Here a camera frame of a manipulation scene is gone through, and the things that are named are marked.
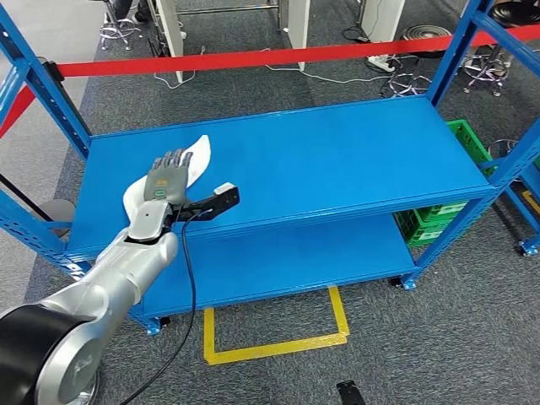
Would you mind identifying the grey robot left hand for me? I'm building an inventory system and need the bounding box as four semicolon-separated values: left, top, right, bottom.
143;148;195;207

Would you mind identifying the white curved plastic part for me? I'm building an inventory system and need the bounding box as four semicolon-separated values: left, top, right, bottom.
122;134;212;216

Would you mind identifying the blue metal shelf rack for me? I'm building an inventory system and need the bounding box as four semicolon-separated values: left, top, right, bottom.
0;0;540;337

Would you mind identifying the white desk leg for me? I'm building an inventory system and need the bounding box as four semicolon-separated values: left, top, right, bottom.
156;0;186;85
362;0;407;45
288;0;311;72

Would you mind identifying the chrome chair base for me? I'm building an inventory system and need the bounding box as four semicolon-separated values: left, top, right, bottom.
100;16;145;51
460;50;514;97

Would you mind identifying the long red barrier belt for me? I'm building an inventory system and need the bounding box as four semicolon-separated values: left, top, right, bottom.
55;23;540;79

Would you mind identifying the belt stanchion with chrome base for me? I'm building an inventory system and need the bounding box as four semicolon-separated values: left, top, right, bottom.
37;56;93;140

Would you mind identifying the person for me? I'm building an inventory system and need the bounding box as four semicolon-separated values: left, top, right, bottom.
112;0;150;24

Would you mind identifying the short red barrier belt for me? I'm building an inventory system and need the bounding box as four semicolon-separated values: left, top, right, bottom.
0;86;38;141

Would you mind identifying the yellow floor tape square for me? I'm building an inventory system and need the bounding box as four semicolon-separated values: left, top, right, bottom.
203;286;351;367

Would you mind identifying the white power strip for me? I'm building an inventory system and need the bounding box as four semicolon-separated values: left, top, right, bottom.
366;54;395;73

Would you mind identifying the black robot right foot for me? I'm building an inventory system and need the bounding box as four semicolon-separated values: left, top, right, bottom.
336;380;367;405

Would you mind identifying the green plastic crate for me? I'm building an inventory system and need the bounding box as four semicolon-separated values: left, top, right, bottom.
394;209;459;249
416;118;494;228

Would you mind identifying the yellow floor tape strip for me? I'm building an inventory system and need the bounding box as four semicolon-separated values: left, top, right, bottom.
522;190;540;216

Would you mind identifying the small blue metal rack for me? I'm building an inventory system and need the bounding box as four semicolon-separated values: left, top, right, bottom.
504;150;540;258

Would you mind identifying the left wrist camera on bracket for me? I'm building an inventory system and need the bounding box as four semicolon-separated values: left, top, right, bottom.
168;182;241;224

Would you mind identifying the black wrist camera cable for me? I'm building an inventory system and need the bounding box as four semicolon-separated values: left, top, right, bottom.
120;209;214;405

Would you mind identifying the chrome chair foot ring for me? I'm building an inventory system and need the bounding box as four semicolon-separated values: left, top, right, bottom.
386;73;433;99

